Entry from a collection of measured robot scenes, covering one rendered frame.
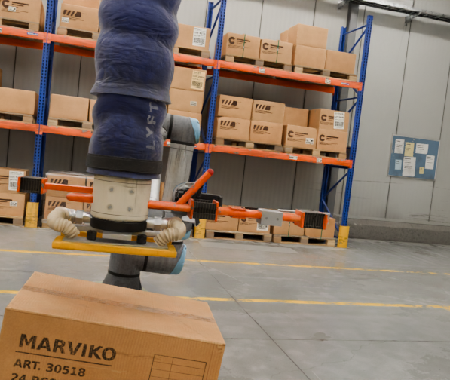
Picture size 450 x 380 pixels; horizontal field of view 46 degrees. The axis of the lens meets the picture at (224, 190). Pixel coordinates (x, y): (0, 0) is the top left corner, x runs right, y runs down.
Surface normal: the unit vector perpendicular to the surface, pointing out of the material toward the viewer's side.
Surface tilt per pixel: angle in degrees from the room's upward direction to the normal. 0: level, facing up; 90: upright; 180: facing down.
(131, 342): 90
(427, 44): 90
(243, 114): 90
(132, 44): 75
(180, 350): 90
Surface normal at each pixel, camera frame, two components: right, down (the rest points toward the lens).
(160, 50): 0.77, -0.15
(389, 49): 0.26, 0.09
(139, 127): 0.60, -0.15
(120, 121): 0.02, -0.15
